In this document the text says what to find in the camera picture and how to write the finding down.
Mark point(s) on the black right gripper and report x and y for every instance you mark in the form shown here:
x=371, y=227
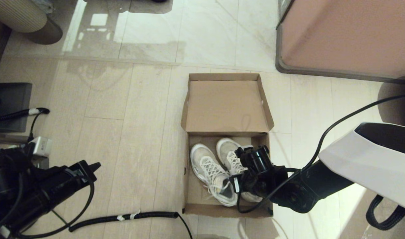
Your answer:
x=245, y=184

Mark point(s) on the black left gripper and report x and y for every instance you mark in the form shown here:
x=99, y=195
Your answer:
x=79, y=176

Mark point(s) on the white mesh lace-up sneaker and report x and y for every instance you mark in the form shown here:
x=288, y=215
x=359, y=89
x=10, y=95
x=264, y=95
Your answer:
x=207, y=169
x=227, y=151

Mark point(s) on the brown cardboard box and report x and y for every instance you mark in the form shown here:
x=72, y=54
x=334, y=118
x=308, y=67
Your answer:
x=225, y=109

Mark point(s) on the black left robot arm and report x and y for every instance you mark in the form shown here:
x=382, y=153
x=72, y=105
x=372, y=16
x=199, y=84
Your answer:
x=23, y=196

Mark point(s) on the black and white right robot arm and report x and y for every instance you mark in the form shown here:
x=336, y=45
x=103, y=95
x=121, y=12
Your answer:
x=365, y=166

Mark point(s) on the dark grey flat box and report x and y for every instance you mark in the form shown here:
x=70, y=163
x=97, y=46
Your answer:
x=8, y=106

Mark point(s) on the black corrugated conduit with tape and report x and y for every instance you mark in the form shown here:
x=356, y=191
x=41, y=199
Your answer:
x=129, y=217

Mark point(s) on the black conduit with white tip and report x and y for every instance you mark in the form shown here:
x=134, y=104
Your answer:
x=13, y=115

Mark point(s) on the round dark stool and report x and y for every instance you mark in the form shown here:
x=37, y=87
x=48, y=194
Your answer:
x=396, y=106

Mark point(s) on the beige ribbed cylinder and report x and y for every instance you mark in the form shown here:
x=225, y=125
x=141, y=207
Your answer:
x=16, y=15

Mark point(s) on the large pink cabinet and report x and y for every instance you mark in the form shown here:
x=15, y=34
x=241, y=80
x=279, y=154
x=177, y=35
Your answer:
x=348, y=33

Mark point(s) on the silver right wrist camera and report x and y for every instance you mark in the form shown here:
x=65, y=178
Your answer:
x=240, y=153

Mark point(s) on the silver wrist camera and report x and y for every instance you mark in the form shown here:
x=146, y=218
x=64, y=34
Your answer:
x=41, y=146
x=240, y=153

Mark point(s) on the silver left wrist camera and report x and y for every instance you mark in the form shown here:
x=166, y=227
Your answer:
x=41, y=146

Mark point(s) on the brown round pedestal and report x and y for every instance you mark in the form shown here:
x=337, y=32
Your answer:
x=48, y=33

